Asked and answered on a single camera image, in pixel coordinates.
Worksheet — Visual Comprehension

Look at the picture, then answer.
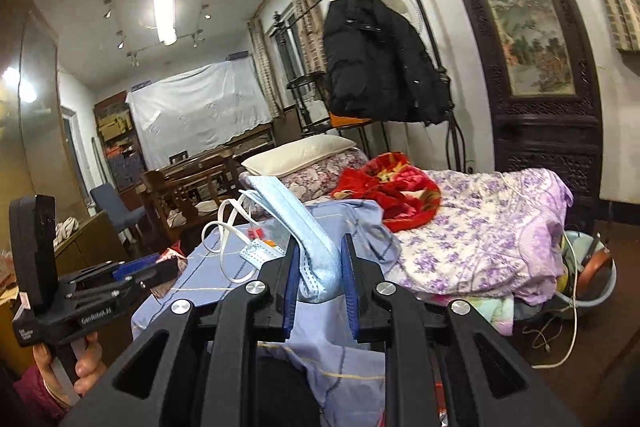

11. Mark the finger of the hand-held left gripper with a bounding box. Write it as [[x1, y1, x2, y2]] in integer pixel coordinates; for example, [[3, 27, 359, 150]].
[[62, 258, 162, 290], [75, 264, 180, 305]]

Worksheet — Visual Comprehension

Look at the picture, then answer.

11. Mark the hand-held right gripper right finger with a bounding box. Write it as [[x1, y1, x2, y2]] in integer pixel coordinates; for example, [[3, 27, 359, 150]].
[[340, 233, 583, 427]]

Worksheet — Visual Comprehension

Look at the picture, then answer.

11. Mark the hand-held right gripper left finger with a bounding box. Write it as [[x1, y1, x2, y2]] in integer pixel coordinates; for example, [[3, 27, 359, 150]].
[[60, 234, 301, 427]]

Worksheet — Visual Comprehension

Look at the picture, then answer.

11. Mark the light blue face mask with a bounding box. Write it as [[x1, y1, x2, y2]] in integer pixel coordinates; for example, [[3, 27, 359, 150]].
[[202, 177, 346, 303]]

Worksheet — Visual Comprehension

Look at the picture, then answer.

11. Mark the person's left forearm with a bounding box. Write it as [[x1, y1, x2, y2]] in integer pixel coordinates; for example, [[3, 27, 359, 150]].
[[12, 364, 76, 420]]

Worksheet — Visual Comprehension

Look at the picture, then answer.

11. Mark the person's left hand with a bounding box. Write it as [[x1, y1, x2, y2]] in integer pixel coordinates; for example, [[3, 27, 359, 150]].
[[34, 331, 107, 400]]

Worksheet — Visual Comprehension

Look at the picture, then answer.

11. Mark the crumpled white cloth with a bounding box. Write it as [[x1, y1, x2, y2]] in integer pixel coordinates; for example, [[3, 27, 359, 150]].
[[54, 217, 81, 243]]

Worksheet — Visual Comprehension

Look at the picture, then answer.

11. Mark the low wooden cabinet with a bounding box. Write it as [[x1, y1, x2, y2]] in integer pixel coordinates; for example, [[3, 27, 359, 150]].
[[50, 209, 131, 278]]

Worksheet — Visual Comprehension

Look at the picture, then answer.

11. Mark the light blue bed sheet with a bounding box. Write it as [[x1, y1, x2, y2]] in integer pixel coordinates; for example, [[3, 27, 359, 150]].
[[131, 199, 401, 427]]

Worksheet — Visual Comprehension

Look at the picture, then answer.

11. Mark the blue chair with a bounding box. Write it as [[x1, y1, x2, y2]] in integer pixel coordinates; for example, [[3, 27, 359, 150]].
[[90, 183, 148, 243]]

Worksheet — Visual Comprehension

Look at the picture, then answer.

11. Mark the small orange packet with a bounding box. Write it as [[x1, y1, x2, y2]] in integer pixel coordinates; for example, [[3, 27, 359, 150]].
[[245, 227, 281, 250]]

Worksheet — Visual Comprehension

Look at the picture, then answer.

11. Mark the wooden chair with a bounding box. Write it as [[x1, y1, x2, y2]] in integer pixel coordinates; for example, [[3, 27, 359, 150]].
[[141, 167, 201, 248]]

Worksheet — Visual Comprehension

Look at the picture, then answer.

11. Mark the red floral blanket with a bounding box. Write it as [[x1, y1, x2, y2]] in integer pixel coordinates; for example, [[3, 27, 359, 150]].
[[331, 152, 443, 234]]

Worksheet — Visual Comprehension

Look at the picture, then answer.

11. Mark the wooden table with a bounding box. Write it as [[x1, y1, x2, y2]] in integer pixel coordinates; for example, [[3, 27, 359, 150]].
[[165, 152, 246, 218]]

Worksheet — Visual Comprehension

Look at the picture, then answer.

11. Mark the dark floral pillow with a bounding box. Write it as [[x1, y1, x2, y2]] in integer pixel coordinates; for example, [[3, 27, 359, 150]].
[[239, 148, 371, 208]]

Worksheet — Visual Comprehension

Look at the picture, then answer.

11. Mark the purple floral quilt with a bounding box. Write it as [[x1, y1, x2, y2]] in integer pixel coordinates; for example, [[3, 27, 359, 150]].
[[385, 168, 573, 303]]

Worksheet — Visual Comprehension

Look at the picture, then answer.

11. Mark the white pillow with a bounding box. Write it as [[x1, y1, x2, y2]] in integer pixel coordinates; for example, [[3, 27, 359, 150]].
[[241, 134, 357, 180]]

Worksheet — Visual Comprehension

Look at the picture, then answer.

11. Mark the shelf of cardboard boxes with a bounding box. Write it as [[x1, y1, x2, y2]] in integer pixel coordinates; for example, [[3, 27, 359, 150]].
[[94, 91, 148, 192]]

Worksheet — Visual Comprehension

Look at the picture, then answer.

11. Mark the pale green floral bedding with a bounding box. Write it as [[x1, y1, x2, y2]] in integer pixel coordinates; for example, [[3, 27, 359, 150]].
[[425, 292, 516, 338]]

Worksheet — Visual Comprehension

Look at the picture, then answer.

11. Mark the orange cloth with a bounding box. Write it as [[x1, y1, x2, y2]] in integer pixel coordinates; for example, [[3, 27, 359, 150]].
[[330, 113, 373, 128]]

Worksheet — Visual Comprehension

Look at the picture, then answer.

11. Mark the white cover cloth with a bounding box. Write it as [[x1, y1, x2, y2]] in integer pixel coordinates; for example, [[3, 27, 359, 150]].
[[125, 58, 273, 158]]

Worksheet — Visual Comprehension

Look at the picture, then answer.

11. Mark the black metal stand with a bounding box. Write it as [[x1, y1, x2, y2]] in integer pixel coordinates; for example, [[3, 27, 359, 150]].
[[286, 74, 333, 138]]

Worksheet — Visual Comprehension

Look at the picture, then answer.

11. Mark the black puffer jacket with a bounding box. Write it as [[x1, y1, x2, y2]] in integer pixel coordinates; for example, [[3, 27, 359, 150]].
[[322, 0, 456, 126]]

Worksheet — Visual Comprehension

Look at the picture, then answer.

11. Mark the brown basin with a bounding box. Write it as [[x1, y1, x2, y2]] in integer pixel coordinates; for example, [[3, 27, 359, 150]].
[[575, 237, 613, 293]]

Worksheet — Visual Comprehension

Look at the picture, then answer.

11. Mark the carved dark wooden screen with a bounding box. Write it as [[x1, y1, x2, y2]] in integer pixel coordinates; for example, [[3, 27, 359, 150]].
[[417, 0, 603, 220]]

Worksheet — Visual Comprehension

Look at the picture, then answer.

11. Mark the light blue basin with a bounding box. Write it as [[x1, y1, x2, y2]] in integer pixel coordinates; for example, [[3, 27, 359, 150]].
[[555, 229, 618, 313]]

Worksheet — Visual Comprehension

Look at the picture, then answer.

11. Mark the ceiling tube light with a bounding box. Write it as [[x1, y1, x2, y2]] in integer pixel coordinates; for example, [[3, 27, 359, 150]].
[[152, 0, 178, 46]]

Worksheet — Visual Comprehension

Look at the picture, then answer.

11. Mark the patterned beige curtain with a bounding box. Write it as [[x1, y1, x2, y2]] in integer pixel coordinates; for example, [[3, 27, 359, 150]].
[[247, 0, 326, 118]]

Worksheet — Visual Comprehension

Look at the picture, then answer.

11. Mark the standing fan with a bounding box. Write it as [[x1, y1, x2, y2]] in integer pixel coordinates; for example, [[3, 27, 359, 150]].
[[367, 0, 426, 38]]

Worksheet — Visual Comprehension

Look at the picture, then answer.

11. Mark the thick white cable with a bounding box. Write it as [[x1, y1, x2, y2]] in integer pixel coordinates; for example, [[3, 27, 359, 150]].
[[530, 232, 581, 370]]

